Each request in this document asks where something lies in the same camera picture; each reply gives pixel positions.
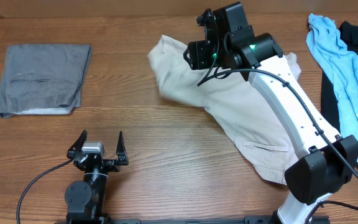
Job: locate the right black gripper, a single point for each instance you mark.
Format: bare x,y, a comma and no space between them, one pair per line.
199,59

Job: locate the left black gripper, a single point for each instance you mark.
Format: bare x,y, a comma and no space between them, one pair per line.
112,165

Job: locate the beige cotton shorts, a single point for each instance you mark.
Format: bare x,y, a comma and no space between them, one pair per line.
239,109

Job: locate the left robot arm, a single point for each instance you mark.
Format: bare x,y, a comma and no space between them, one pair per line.
85,198

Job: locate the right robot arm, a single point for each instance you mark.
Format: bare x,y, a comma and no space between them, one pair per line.
325,159

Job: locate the folded grey shorts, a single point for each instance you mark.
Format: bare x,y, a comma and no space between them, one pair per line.
43,79

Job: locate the black garment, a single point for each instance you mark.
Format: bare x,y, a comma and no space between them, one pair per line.
329,110

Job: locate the light blue shirt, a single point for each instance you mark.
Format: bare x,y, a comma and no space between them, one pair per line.
340,65

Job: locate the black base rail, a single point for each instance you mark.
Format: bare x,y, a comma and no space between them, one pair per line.
191,221

